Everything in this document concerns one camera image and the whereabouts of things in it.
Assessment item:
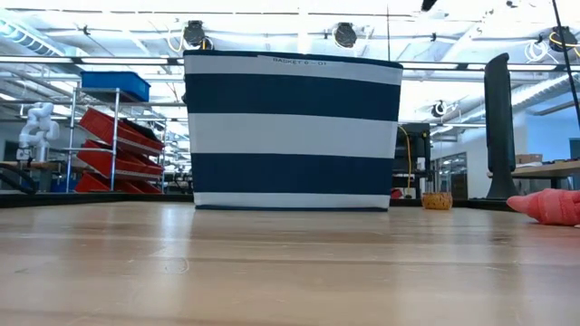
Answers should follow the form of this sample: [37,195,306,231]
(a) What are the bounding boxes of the navy white striped fabric basket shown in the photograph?
[182,49,404,213]

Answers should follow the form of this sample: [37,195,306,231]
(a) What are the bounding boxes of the black machine cabinet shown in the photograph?
[392,122,432,200]

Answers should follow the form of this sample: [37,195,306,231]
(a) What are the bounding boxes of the small black ceiling reel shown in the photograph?
[430,100,450,119]

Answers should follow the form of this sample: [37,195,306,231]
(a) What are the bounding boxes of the red storage bin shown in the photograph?
[75,139,165,178]
[79,107,165,154]
[74,171,163,195]

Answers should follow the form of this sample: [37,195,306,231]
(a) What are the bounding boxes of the metal shelf rack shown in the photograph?
[65,85,169,194]

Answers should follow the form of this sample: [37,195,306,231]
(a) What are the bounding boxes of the blue storage bin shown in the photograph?
[80,71,151,103]

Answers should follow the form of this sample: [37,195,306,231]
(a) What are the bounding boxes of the black upright column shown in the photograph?
[483,53,520,200]

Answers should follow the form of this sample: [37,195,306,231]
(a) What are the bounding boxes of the coral sock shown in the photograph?
[506,188,580,226]

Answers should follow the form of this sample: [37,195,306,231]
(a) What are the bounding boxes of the wooden workbench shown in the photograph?
[487,160,580,180]

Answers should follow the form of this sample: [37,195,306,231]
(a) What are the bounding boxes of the thin black pole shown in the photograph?
[550,0,580,130]

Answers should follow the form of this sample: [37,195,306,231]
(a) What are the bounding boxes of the yellow cable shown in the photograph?
[397,125,414,197]

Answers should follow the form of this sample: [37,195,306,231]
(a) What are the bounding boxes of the black ceiling cable reel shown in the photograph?
[333,22,359,49]
[183,20,214,50]

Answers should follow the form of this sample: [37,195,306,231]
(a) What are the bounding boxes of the black aluminium table frame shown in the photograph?
[0,192,516,213]

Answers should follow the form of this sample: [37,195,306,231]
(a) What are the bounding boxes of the thick black hose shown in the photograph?
[0,162,40,196]

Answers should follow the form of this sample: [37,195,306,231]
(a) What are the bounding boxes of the ceiling reel with yellow cable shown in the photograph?
[525,25,580,62]

